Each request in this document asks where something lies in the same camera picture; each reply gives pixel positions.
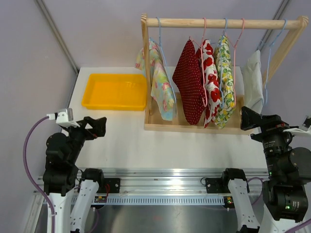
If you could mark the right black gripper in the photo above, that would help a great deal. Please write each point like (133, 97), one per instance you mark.
(271, 124)

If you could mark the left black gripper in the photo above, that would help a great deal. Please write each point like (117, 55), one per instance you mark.
(98, 128)

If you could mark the white skirt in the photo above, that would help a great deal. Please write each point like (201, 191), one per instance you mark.
(252, 81)

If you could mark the lemon print skirt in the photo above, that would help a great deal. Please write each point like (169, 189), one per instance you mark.
(223, 115)

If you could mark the blue wire hanger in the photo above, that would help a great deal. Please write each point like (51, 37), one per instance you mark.
(163, 56)
(221, 63)
(268, 60)

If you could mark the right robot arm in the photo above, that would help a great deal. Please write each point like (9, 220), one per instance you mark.
(289, 170)

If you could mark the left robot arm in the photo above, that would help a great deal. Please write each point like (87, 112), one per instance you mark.
(61, 172)

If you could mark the wooden clothes rack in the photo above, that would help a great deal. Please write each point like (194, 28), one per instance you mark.
(153, 120)

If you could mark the yellow plastic tray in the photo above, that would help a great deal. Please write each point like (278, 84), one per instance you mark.
(125, 92)

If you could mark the red poppy print garment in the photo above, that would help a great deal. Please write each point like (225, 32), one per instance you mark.
(212, 82)

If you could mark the pastel floral garment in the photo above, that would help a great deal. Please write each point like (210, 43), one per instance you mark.
(161, 89)

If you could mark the red polka dot garment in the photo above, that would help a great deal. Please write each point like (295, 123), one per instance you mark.
(187, 78)

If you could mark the aluminium rail frame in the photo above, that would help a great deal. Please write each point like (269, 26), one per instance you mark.
(159, 201)

